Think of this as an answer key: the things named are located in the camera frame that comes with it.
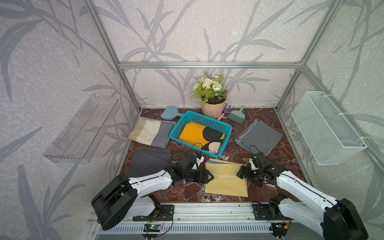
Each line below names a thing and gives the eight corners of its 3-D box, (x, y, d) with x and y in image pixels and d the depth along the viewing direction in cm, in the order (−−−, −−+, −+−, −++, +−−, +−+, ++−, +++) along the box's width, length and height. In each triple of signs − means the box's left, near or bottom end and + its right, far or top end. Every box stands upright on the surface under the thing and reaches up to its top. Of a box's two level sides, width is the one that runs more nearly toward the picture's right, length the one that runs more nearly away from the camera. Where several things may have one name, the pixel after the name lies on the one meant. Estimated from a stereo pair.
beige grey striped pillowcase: (128, 141, 103) (126, 139, 100) (141, 119, 116) (140, 116, 113) (166, 148, 99) (165, 146, 97) (176, 124, 112) (175, 121, 110)
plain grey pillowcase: (261, 162, 93) (262, 160, 91) (233, 139, 104) (234, 137, 102) (283, 137, 106) (284, 135, 104) (255, 119, 116) (256, 117, 114)
